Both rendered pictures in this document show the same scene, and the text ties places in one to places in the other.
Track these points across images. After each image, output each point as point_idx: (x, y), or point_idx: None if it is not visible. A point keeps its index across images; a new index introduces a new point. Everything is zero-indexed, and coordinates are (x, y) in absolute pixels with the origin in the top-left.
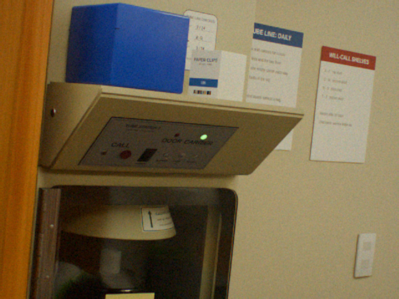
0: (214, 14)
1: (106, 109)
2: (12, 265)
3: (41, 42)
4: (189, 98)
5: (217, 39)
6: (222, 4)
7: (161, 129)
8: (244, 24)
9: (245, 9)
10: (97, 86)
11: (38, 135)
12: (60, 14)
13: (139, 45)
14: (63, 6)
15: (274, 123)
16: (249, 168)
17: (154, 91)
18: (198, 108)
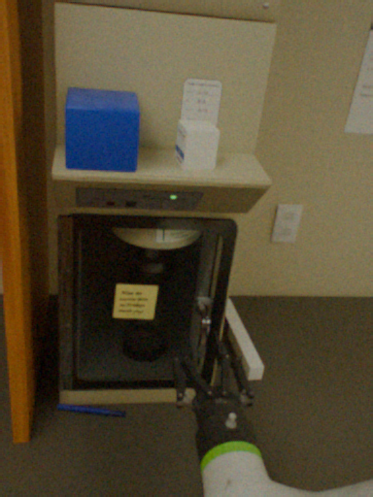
0: (219, 79)
1: (66, 183)
2: (9, 277)
3: (7, 137)
4: (139, 177)
5: (222, 101)
6: (227, 69)
7: (128, 193)
8: (254, 85)
9: (256, 71)
10: (53, 170)
11: (16, 200)
12: (62, 91)
13: (88, 138)
14: (64, 85)
15: (240, 190)
16: (241, 211)
17: (104, 173)
18: (151, 183)
